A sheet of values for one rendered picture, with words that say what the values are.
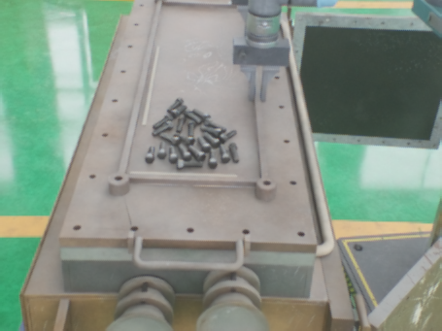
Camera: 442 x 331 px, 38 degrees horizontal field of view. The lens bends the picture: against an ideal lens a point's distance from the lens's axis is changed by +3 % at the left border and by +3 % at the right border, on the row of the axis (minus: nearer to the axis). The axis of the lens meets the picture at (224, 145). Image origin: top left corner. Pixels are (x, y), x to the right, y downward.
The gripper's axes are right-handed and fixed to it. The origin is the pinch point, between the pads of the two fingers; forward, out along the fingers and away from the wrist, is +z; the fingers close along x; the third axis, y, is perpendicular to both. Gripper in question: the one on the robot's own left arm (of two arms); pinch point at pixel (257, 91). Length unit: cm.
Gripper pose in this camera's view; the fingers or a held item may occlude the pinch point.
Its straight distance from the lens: 155.0
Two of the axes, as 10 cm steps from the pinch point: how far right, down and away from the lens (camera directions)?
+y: 0.0, 5.5, -8.3
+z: -0.4, 8.3, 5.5
